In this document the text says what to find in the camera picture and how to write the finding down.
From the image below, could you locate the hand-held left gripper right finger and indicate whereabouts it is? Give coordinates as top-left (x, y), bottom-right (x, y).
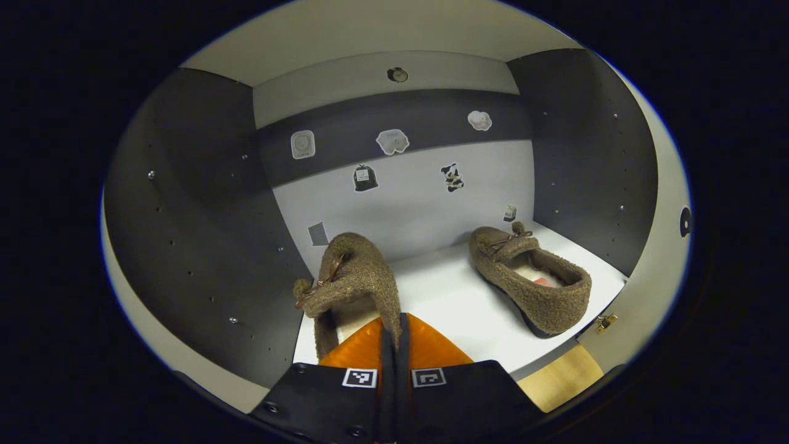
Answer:
top-left (394, 313), bottom-right (546, 444)

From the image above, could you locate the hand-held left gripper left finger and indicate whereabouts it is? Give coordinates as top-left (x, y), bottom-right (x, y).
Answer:
top-left (250, 314), bottom-right (395, 444)

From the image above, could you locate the brown fuzzy shoe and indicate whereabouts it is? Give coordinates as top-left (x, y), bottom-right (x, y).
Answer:
top-left (293, 232), bottom-right (403, 361)
top-left (468, 222), bottom-right (592, 339)

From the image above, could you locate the white shoe cabinet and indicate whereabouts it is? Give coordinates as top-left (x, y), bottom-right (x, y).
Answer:
top-left (102, 0), bottom-right (694, 415)

